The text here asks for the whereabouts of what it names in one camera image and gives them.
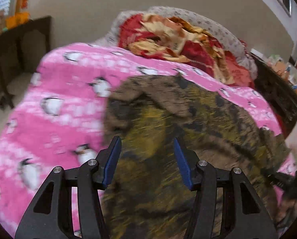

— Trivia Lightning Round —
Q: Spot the pink penguin fleece blanket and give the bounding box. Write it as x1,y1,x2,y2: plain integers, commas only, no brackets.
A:
0,42,297,238

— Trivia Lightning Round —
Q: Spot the dark carved wooden headboard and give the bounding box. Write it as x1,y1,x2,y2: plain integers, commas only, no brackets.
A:
252,56,297,137

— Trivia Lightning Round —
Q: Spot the brown yellow patterned garment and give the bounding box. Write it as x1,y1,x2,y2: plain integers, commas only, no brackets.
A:
101,75,297,238

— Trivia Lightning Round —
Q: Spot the red gold crumpled quilt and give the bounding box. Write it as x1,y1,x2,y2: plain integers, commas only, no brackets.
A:
118,14,254,87

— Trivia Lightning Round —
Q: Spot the dark wooden desk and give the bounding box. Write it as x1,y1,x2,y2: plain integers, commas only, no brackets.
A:
0,15,52,110

